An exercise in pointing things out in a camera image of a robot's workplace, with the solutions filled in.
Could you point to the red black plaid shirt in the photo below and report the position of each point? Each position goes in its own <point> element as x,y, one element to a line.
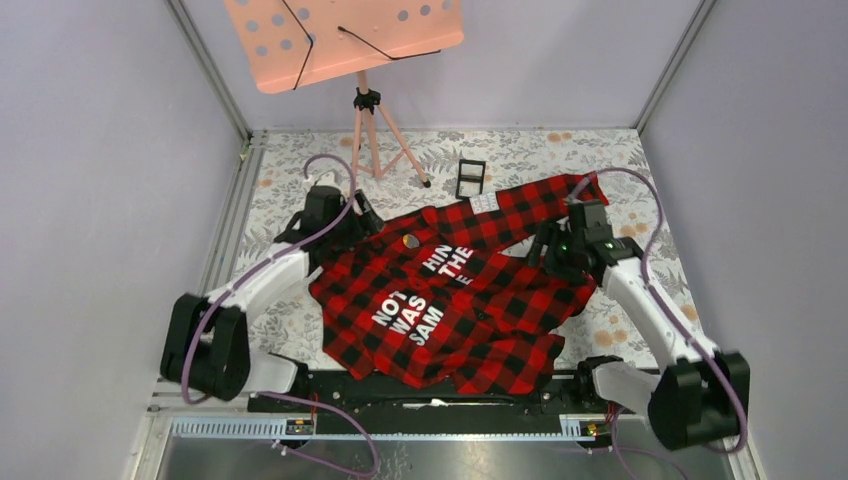
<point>458,307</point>

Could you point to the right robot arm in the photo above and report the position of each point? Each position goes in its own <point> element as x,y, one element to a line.
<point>699,394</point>

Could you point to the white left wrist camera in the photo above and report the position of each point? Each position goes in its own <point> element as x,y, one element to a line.
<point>330,178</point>

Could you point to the pink music stand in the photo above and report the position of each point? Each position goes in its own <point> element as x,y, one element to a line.
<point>292,44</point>

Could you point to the floral patterned table mat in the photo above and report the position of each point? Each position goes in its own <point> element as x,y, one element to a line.
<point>272,188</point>

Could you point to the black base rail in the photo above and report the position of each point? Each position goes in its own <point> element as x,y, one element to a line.
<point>332,405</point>

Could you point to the small round brooch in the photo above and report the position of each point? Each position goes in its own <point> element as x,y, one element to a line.
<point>411,241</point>

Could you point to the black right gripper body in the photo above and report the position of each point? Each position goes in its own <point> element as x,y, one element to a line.
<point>562,256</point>

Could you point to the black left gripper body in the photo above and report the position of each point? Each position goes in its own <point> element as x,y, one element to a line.
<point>346,232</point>

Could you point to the black brooch holder frame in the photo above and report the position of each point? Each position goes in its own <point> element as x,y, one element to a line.
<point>470,178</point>

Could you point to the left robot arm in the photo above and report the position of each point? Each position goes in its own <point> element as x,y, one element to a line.
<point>207,347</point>

